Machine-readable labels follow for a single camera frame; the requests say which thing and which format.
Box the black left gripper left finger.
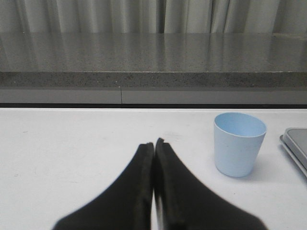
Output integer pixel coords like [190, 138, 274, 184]
[54, 143, 154, 230]

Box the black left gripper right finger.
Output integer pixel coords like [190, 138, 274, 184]
[154, 138, 266, 230]

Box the light blue plastic cup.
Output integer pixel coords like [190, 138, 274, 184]
[214, 112, 267, 177]

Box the silver electronic kitchen scale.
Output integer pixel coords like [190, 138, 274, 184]
[280, 127, 307, 177]

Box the grey stone counter ledge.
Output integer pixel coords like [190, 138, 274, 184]
[0, 32, 307, 107]

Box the grey pleated curtain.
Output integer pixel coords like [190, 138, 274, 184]
[0, 0, 307, 34]

